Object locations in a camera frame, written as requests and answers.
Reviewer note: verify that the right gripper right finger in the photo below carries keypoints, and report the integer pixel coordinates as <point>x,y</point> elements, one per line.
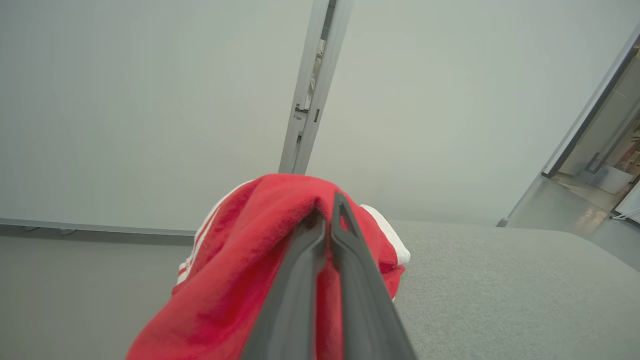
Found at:
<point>365,300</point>

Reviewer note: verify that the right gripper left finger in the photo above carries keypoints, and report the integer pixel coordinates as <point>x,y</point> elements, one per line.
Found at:
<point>295,300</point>

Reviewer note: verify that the red white striped garment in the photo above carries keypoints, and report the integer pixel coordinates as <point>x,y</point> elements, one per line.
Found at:
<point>225,280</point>

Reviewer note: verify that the grey fabric sofa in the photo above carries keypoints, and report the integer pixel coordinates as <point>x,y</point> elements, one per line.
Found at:
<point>500,300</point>

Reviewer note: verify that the grey wall baseboard strip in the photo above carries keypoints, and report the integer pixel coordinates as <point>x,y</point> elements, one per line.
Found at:
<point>100,227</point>

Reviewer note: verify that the grey metal partition post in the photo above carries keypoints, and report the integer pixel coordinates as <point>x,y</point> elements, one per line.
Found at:
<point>315,85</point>

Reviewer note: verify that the glass door grey frame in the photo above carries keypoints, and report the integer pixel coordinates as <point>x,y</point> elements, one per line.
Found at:
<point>585,130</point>

